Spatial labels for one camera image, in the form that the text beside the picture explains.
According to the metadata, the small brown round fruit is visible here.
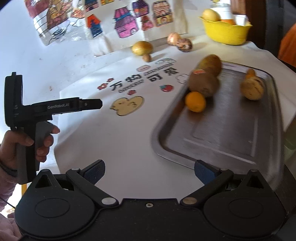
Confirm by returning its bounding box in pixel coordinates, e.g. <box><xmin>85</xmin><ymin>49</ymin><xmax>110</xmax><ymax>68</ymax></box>
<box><xmin>142</xmin><ymin>54</ymin><xmax>152</xmax><ymax>62</ymax></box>

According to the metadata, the orange tangerine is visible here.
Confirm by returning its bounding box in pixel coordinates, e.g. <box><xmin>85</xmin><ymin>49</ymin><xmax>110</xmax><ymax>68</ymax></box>
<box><xmin>245</xmin><ymin>68</ymin><xmax>256</xmax><ymax>79</ymax></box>
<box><xmin>185</xmin><ymin>91</ymin><xmax>206</xmax><ymax>113</ymax></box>

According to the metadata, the dark striped pepino melon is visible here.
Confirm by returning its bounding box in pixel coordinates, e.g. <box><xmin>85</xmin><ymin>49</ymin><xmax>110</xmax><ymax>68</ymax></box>
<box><xmin>176</xmin><ymin>38</ymin><xmax>193</xmax><ymax>52</ymax></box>

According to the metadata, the person's left hand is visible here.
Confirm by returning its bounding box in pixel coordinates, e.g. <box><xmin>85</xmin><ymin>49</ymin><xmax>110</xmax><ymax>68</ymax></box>
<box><xmin>1</xmin><ymin>126</ymin><xmax>60</xmax><ymax>176</ymax></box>

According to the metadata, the person's right hand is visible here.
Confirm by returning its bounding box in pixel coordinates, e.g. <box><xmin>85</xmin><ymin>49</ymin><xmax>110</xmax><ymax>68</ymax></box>
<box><xmin>0</xmin><ymin>212</ymin><xmax>22</xmax><ymax>241</ymax></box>

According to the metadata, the metal tray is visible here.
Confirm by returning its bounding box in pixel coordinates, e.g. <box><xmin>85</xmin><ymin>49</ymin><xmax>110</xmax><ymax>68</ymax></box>
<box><xmin>151</xmin><ymin>62</ymin><xmax>284</xmax><ymax>189</ymax></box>

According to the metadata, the white printed table cloth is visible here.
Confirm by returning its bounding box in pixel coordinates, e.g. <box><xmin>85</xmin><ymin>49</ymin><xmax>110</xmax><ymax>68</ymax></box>
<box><xmin>55</xmin><ymin>36</ymin><xmax>295</xmax><ymax>199</ymax></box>

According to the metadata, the houses drawing paper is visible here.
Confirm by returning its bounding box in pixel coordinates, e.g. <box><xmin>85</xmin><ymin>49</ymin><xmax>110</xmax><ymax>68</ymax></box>
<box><xmin>83</xmin><ymin>0</ymin><xmax>187</xmax><ymax>56</ymax></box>

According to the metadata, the boy drawing paper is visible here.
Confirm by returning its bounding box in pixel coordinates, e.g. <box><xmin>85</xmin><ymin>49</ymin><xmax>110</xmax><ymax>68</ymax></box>
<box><xmin>25</xmin><ymin>0</ymin><xmax>85</xmax><ymax>46</ymax></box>

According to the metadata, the yellow plastic bowl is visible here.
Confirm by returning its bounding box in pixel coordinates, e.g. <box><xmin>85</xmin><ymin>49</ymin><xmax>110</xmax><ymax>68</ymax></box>
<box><xmin>200</xmin><ymin>17</ymin><xmax>252</xmax><ymax>46</ymax></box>

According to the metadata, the orange dress painting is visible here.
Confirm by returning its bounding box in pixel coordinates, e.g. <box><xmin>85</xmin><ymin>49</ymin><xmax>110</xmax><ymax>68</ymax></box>
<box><xmin>278</xmin><ymin>28</ymin><xmax>296</xmax><ymax>67</ymax></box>

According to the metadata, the yellow pear in bowl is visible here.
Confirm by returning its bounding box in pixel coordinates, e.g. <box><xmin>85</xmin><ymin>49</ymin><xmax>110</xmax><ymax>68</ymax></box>
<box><xmin>202</xmin><ymin>9</ymin><xmax>221</xmax><ymax>22</ymax></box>

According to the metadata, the white jar with flowers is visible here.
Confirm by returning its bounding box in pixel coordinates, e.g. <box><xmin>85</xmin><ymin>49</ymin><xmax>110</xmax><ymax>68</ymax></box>
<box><xmin>212</xmin><ymin>0</ymin><xmax>234</xmax><ymax>20</ymax></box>

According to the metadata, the brown wooden post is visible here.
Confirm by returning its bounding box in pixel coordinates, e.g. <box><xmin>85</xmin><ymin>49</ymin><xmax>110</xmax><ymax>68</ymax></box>
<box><xmin>230</xmin><ymin>0</ymin><xmax>246</xmax><ymax>15</ymax></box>

